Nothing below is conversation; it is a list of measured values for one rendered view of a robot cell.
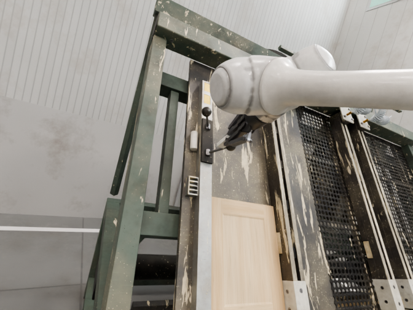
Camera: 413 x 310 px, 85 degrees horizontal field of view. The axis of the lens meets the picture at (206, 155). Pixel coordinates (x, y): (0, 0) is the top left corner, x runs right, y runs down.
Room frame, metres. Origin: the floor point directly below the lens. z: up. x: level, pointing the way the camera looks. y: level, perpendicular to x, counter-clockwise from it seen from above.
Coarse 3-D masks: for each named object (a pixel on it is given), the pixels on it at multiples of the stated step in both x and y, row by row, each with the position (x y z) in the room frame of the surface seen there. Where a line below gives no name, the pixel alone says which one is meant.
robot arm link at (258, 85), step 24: (216, 72) 0.42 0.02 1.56; (240, 72) 0.39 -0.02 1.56; (264, 72) 0.39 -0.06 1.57; (288, 72) 0.38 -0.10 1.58; (312, 72) 0.36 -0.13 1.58; (336, 72) 0.35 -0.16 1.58; (360, 72) 0.34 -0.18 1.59; (384, 72) 0.33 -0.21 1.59; (408, 72) 0.32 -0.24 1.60; (216, 96) 0.42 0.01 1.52; (240, 96) 0.40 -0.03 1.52; (264, 96) 0.40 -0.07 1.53; (288, 96) 0.38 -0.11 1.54; (312, 96) 0.36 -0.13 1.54; (336, 96) 0.34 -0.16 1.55; (360, 96) 0.33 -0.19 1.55; (384, 96) 0.32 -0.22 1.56; (408, 96) 0.32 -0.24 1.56
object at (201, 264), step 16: (208, 176) 0.85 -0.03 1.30; (208, 192) 0.82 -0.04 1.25; (208, 208) 0.79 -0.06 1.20; (208, 224) 0.76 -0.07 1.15; (208, 240) 0.73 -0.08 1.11; (208, 256) 0.71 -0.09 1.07; (192, 272) 0.69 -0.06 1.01; (208, 272) 0.68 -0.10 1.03; (192, 288) 0.67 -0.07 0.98; (208, 288) 0.66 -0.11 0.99; (192, 304) 0.64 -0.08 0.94; (208, 304) 0.64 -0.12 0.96
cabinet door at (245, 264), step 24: (216, 216) 0.81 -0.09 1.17; (240, 216) 0.86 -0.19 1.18; (264, 216) 0.91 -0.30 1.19; (216, 240) 0.77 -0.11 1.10; (240, 240) 0.81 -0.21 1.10; (264, 240) 0.86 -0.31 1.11; (216, 264) 0.73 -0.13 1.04; (240, 264) 0.77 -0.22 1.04; (264, 264) 0.81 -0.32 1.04; (216, 288) 0.69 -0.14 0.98; (240, 288) 0.73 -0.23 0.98; (264, 288) 0.77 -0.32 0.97
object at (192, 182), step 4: (188, 176) 0.82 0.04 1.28; (188, 180) 0.81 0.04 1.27; (192, 180) 0.85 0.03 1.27; (196, 180) 0.84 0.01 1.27; (188, 184) 0.80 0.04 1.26; (192, 184) 0.84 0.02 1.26; (196, 184) 0.83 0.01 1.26; (188, 188) 0.80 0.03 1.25; (192, 188) 0.83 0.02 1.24; (196, 188) 0.82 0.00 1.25; (188, 192) 0.79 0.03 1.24; (192, 192) 0.82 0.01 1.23; (196, 192) 0.81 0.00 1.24; (188, 196) 0.81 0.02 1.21; (192, 196) 0.81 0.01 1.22; (196, 196) 0.81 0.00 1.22
